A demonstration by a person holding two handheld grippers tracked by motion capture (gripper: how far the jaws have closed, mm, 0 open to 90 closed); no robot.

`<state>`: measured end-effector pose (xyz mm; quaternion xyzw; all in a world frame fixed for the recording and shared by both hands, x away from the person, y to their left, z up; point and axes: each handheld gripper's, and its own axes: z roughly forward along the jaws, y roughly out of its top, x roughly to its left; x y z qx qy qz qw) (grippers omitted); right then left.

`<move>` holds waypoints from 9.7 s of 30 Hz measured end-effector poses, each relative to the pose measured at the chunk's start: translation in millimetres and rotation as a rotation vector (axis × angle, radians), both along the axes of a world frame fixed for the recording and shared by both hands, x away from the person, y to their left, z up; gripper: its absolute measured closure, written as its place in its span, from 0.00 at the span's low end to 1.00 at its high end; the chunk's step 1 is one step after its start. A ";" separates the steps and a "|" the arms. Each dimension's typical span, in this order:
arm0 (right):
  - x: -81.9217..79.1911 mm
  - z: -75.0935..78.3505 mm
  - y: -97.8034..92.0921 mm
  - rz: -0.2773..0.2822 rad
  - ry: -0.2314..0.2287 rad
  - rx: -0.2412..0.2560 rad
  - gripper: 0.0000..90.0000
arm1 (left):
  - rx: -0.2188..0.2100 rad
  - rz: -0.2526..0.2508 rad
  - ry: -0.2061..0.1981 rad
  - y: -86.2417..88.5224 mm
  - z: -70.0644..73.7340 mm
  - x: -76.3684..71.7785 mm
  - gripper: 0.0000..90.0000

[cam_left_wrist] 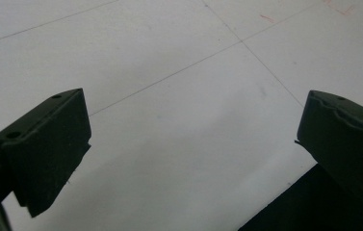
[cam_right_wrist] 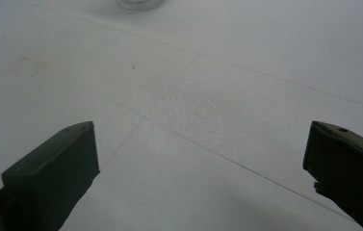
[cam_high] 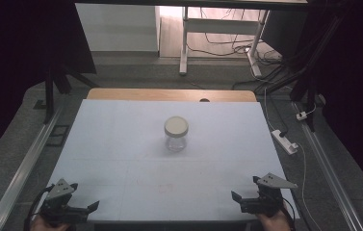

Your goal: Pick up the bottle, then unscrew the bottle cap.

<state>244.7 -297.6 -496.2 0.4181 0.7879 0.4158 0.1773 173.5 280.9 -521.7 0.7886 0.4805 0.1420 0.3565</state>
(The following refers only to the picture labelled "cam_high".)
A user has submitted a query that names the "long white cable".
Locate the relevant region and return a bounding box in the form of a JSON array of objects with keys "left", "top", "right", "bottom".
[{"left": 293, "top": 142, "right": 324, "bottom": 231}]

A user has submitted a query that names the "black floor cable bundle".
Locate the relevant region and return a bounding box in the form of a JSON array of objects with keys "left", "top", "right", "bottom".
[{"left": 187, "top": 8, "right": 287, "bottom": 65}]

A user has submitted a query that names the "white wall panel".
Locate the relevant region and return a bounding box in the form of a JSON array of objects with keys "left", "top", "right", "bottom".
[{"left": 74, "top": 3, "right": 161, "bottom": 53}]

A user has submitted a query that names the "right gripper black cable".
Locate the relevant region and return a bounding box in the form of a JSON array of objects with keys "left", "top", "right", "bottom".
[{"left": 280, "top": 197, "right": 298, "bottom": 223}]

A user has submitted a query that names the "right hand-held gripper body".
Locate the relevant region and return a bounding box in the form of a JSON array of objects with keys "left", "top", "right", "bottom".
[{"left": 240, "top": 172, "right": 298, "bottom": 218}]

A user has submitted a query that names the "clear glass jar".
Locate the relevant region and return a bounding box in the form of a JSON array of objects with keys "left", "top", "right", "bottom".
[{"left": 164, "top": 132, "right": 189, "bottom": 153}]

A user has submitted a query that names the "cream round jar lid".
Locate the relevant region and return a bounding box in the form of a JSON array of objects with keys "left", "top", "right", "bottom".
[{"left": 164, "top": 115, "right": 190, "bottom": 139}]

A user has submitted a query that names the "black floor frame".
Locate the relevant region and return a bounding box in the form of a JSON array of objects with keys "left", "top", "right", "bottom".
[{"left": 45, "top": 124, "right": 71, "bottom": 148}]

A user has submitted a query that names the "white table sheet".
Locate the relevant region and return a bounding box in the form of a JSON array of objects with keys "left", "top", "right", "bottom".
[{"left": 32, "top": 98, "right": 300, "bottom": 223}]

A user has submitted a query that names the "white power strip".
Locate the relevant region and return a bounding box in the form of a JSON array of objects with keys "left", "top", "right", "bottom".
[{"left": 271, "top": 129, "right": 299, "bottom": 156}]

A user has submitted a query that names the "aluminium floor rail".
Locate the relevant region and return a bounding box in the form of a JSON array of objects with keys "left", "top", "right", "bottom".
[
  {"left": 0, "top": 105, "right": 65, "bottom": 231},
  {"left": 291, "top": 101, "right": 363, "bottom": 231}
]

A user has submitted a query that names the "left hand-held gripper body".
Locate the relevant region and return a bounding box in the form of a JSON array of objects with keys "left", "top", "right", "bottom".
[{"left": 39, "top": 178, "right": 90, "bottom": 224}]

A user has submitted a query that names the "dark curtain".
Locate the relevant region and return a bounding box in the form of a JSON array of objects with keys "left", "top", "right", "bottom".
[
  {"left": 298, "top": 0, "right": 363, "bottom": 201},
  {"left": 0, "top": 0, "right": 97, "bottom": 174}
]

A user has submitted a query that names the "black tripod stand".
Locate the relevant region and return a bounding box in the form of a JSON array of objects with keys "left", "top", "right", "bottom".
[
  {"left": 42, "top": 64, "right": 100, "bottom": 125},
  {"left": 254, "top": 15, "right": 344, "bottom": 133}
]

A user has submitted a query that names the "thin white cable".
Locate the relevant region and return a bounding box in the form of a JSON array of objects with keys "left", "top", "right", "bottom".
[{"left": 263, "top": 87, "right": 276, "bottom": 132}]

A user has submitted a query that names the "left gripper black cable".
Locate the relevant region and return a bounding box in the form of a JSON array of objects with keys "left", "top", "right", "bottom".
[{"left": 23, "top": 184, "right": 56, "bottom": 231}]

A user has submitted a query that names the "dark grey cabinet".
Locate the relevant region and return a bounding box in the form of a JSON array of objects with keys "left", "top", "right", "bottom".
[{"left": 260, "top": 9, "right": 308, "bottom": 60}]

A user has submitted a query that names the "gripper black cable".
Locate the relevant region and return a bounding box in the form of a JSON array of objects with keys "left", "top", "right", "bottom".
[
  {"left": 23, "top": 184, "right": 56, "bottom": 231},
  {"left": 280, "top": 197, "right": 298, "bottom": 223}
]

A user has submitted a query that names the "person's left hand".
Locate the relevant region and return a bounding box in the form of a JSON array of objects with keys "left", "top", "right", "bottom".
[{"left": 30, "top": 214, "right": 71, "bottom": 231}]

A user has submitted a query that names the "person's right hand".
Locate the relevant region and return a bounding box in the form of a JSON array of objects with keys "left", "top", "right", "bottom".
[{"left": 255, "top": 209, "right": 293, "bottom": 231}]

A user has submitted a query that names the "white desk frame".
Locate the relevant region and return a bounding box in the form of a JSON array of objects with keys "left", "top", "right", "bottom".
[{"left": 178, "top": 6, "right": 272, "bottom": 78}]

